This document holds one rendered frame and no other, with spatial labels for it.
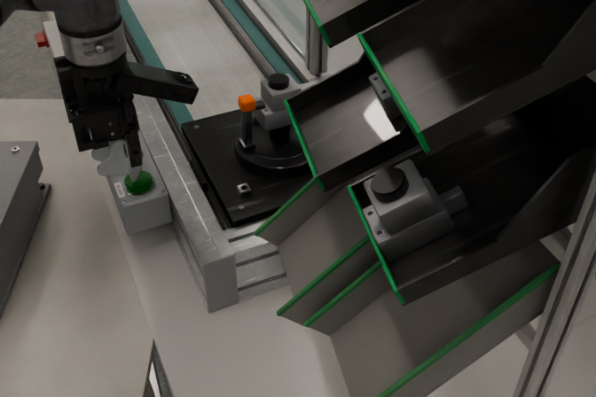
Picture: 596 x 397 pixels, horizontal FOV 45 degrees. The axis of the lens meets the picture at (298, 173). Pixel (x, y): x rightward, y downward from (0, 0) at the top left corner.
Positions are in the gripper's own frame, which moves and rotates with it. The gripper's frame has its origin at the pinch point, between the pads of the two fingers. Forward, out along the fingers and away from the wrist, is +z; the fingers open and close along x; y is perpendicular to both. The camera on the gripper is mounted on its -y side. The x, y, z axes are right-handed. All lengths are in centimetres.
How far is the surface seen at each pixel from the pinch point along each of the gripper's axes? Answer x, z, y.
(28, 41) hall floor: -225, 98, 6
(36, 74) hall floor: -195, 98, 7
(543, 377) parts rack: 55, -10, -25
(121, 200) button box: 2.3, 2.4, 3.1
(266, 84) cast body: 0.8, -10.1, -19.9
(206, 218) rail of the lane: 10.5, 2.5, -6.6
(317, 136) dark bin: 27.3, -21.1, -15.1
